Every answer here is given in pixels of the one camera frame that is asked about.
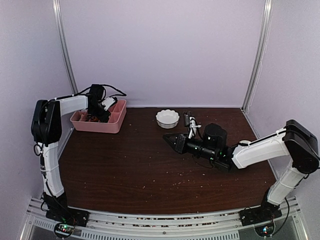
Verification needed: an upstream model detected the aluminium frame post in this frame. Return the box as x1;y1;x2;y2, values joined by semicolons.
52;0;79;94
241;0;274;113

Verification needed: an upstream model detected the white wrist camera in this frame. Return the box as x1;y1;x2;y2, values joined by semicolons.
101;96;118;111
183;111;203;139

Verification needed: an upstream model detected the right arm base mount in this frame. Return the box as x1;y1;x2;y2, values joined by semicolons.
239;205;282;238

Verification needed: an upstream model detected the pink divided organizer tray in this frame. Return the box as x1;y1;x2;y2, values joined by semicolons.
70;99;127;134

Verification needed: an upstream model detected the aluminium front rail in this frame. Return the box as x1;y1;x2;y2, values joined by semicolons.
20;196;309;240

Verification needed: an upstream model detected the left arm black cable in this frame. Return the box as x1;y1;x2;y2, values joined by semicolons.
74;83;127;98

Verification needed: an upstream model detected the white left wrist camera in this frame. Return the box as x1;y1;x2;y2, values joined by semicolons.
101;96;118;111

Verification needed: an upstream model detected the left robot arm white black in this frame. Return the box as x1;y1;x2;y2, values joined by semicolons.
31;84;111;202

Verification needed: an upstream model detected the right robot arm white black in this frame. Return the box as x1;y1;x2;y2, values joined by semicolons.
163;119;320;221

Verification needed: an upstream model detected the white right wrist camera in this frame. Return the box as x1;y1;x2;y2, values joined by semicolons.
183;111;203;139

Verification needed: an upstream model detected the right aluminium frame post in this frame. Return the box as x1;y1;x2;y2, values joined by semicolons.
241;0;274;113

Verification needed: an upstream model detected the red item in tray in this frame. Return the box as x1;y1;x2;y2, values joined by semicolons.
89;116;99;123

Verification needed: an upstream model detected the left aluminium frame post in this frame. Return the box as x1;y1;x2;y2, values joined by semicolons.
52;0;79;94

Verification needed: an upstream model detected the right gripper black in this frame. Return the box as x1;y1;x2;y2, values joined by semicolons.
163;132;218;162

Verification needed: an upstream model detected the white fluted bowl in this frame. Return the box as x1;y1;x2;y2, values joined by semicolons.
155;109;180;129

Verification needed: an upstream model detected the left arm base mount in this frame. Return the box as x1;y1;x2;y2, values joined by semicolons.
43;195;90;238

